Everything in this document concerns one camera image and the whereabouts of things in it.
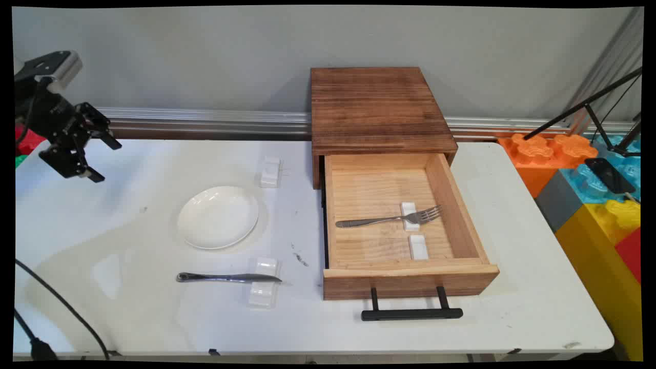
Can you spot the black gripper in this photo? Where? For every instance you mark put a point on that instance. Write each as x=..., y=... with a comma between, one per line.
x=48, y=115

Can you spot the silver table knife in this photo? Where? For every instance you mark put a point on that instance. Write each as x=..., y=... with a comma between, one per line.
x=225, y=278

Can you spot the red foam block beside yellow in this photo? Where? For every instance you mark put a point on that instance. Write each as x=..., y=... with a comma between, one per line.
x=631, y=253

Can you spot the orange foam block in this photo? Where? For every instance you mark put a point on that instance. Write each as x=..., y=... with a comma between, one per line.
x=535, y=154

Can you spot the dark wooden drawer cabinet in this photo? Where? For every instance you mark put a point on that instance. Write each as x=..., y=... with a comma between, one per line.
x=379, y=110

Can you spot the white ceramic plate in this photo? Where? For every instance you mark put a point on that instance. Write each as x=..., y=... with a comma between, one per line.
x=218, y=218

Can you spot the light wooden drawer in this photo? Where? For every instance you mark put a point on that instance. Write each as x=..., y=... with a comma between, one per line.
x=410, y=281

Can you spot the grey foam block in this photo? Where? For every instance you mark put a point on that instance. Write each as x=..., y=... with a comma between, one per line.
x=558, y=202

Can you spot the black smartphone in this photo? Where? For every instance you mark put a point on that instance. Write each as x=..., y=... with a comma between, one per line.
x=609, y=175

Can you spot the aluminium rail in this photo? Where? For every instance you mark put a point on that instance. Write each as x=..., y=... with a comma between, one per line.
x=205, y=120

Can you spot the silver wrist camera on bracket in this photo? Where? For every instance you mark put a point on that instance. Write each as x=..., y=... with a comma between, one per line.
x=64, y=69

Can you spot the green foam block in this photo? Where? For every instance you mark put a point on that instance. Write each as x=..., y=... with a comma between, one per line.
x=19, y=161

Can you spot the black tripod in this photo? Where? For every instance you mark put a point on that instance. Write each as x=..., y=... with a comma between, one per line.
x=584, y=106

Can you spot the blue foam block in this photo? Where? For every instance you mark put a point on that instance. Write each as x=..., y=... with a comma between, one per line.
x=589, y=184

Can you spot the silver fork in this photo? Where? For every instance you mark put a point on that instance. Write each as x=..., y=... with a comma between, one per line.
x=369, y=222

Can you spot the white ceramic cutlery rest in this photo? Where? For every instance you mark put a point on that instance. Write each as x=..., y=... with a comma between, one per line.
x=262, y=297
x=418, y=247
x=270, y=173
x=409, y=209

